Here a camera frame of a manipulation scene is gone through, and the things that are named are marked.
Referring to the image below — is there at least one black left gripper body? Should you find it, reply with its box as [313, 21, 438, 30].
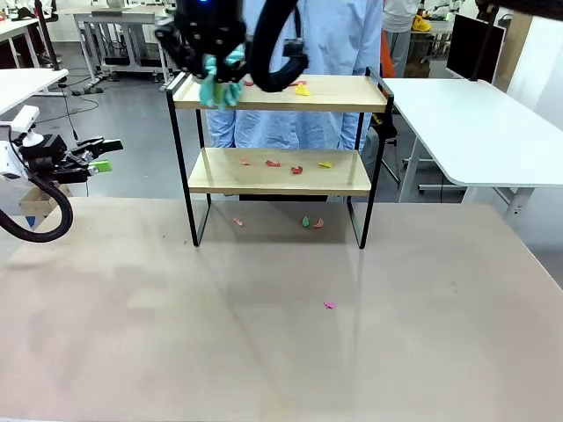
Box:
[18, 133, 91, 185]

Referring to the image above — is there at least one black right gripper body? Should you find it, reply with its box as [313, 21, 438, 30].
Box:
[153, 0, 248, 68]

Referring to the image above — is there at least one small cardboard box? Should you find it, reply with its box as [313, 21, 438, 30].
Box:
[18, 184, 74, 230]

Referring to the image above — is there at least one white side table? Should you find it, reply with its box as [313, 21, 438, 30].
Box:
[0, 68, 70, 118]

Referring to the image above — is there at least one grey background workbench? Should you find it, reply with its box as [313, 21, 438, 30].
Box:
[71, 4, 179, 85]

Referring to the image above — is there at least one person in blue shirt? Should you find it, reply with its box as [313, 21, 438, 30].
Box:
[205, 0, 383, 151]

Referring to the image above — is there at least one white background desk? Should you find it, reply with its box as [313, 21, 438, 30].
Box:
[0, 17, 41, 69]

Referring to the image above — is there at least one background person white shirt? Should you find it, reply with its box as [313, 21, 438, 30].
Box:
[381, 0, 421, 78]

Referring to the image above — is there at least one black monitor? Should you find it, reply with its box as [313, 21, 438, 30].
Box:
[445, 12, 508, 84]

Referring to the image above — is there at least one large white desk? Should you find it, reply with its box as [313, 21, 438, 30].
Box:
[381, 77, 563, 223]

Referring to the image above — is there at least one brown cardboard panel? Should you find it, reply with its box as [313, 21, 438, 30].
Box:
[494, 8, 536, 89]

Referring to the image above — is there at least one black right arm cable sleeve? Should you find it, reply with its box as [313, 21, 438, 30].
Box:
[244, 0, 310, 94]

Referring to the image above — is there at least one black arm cable sleeve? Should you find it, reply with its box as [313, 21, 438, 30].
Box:
[244, 0, 310, 94]
[0, 170, 75, 244]

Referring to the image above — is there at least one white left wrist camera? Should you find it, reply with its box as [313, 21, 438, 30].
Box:
[7, 104, 45, 148]

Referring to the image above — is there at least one black left arm cable sleeve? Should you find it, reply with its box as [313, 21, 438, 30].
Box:
[0, 170, 75, 244]

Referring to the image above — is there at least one two-tier wooden shelf black frame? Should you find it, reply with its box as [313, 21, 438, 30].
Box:
[165, 65, 395, 251]

